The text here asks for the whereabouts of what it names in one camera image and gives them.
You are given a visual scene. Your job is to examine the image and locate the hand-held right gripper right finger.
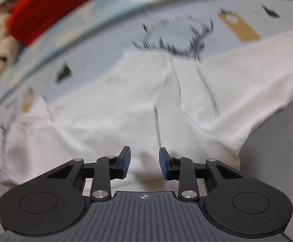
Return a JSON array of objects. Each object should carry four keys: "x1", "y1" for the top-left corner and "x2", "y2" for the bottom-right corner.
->
[{"x1": 158, "y1": 147, "x2": 243, "y2": 202}]

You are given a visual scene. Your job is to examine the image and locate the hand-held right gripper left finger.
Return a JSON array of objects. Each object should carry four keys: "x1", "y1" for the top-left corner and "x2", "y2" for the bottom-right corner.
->
[{"x1": 47, "y1": 146, "x2": 132, "y2": 202}]

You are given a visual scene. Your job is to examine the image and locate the white garment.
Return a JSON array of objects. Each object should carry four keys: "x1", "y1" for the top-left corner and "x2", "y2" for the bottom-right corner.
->
[{"x1": 0, "y1": 26, "x2": 293, "y2": 197}]

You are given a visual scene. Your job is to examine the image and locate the grey cloth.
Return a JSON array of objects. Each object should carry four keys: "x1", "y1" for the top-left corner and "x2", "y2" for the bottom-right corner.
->
[{"x1": 239, "y1": 87, "x2": 293, "y2": 242}]

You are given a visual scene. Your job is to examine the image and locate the printed light blue bed sheet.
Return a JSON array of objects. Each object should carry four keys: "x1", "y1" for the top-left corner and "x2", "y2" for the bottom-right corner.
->
[{"x1": 0, "y1": 0, "x2": 293, "y2": 172}]

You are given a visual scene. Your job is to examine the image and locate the red folded blanket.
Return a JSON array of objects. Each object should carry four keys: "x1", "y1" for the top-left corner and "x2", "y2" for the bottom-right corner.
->
[{"x1": 6, "y1": 0, "x2": 122, "y2": 48}]

